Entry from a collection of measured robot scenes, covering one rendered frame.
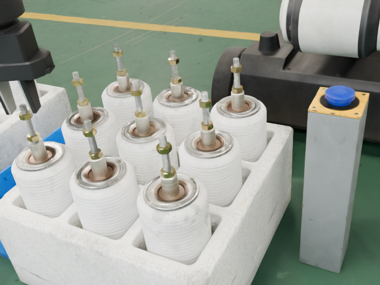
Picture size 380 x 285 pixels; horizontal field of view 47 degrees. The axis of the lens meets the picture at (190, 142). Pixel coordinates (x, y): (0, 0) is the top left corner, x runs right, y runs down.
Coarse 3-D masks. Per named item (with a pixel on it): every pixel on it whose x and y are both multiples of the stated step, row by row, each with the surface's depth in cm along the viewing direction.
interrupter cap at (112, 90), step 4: (132, 80) 88; (136, 80) 88; (140, 80) 87; (112, 84) 87; (116, 84) 87; (140, 84) 86; (108, 88) 86; (112, 88) 86; (116, 88) 86; (108, 92) 84; (112, 92) 84; (116, 92) 84; (120, 92) 85; (124, 92) 85; (128, 92) 84; (112, 96) 83; (116, 96) 83; (120, 96) 83; (124, 96) 83; (128, 96) 83
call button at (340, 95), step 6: (330, 90) 61; (336, 90) 61; (342, 90) 61; (348, 90) 61; (354, 90) 61; (330, 96) 60; (336, 96) 60; (342, 96) 60; (348, 96) 60; (354, 96) 60; (330, 102) 61; (336, 102) 60; (342, 102) 60; (348, 102) 60
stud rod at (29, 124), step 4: (24, 104) 64; (20, 108) 64; (24, 108) 64; (24, 112) 64; (24, 120) 65; (28, 120) 65; (28, 124) 65; (32, 124) 66; (28, 128) 66; (32, 128) 66; (28, 132) 66; (32, 132) 66
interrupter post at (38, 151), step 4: (40, 140) 67; (28, 144) 67; (32, 144) 67; (36, 144) 67; (40, 144) 67; (32, 148) 67; (36, 148) 67; (40, 148) 67; (44, 148) 68; (32, 152) 68; (36, 152) 67; (40, 152) 68; (44, 152) 68; (36, 156) 68; (40, 156) 68; (44, 156) 68; (36, 160) 68; (40, 160) 68
